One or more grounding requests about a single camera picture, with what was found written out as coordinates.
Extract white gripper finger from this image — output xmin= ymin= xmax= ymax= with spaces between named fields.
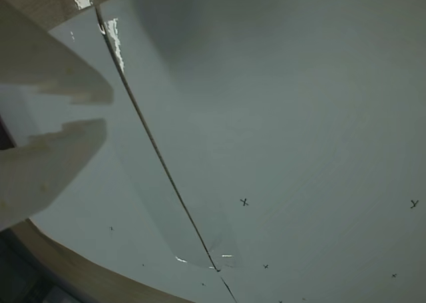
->
xmin=0 ymin=0 xmax=114 ymax=107
xmin=0 ymin=117 xmax=108 ymax=232

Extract large white paper sheet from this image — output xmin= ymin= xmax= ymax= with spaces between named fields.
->
xmin=99 ymin=0 xmax=426 ymax=303

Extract small white paper sheet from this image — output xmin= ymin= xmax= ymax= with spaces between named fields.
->
xmin=29 ymin=11 xmax=238 ymax=303

